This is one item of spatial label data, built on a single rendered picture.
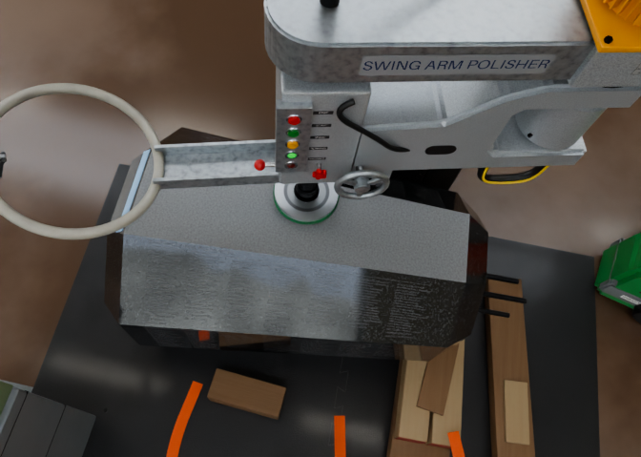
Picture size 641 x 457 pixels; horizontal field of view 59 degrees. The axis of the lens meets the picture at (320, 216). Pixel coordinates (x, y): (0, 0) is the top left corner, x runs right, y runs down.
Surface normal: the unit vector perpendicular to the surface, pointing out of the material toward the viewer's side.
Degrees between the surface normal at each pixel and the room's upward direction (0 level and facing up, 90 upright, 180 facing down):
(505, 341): 0
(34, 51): 0
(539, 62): 90
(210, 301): 45
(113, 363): 0
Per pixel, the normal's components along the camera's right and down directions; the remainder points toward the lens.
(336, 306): -0.03, 0.34
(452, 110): -0.58, -0.29
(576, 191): 0.07, -0.42
